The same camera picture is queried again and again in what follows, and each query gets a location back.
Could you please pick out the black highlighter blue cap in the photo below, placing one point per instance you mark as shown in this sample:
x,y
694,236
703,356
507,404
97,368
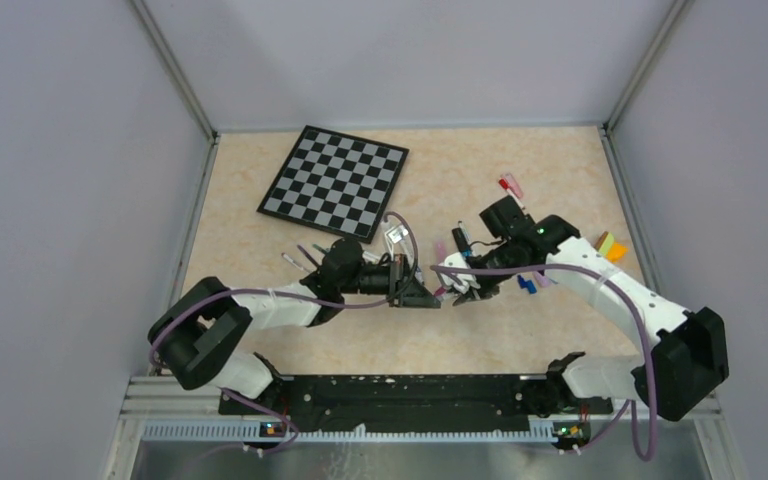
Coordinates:
x,y
461,242

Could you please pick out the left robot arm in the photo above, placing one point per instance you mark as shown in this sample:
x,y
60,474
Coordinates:
x,y
197,338

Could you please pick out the lilac highlighter cap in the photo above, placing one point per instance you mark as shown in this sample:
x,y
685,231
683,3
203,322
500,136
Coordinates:
x,y
542,280

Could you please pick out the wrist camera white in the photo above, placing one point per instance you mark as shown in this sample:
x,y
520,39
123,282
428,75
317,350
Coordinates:
x,y
454,275
397,239

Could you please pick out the yellow orange block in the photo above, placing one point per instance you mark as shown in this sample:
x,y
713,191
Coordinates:
x,y
608,247

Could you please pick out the white marker red cap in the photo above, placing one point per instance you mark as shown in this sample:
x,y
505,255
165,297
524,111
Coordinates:
x,y
505,185

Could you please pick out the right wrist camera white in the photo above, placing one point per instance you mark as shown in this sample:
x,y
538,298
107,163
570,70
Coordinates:
x,y
454,275

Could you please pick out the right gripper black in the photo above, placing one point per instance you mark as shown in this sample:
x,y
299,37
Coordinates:
x,y
485,293

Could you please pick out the thin marker pink cap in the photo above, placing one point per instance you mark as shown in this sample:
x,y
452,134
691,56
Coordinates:
x,y
513,185

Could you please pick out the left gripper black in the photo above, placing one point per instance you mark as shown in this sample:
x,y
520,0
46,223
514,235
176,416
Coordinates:
x,y
399,269

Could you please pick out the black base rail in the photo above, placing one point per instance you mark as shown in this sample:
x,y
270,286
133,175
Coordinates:
x,y
435,403

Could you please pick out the black grey chessboard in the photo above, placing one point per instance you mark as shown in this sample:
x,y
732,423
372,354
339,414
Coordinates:
x,y
336,183

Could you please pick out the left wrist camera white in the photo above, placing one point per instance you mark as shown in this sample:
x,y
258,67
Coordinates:
x,y
397,239

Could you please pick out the lilac highlighter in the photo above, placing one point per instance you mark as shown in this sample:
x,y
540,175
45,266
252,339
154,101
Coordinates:
x,y
441,251

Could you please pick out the purple gel pen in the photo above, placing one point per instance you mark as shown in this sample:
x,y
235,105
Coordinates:
x,y
307,255

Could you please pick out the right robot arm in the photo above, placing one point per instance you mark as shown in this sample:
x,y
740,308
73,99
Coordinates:
x,y
681,355

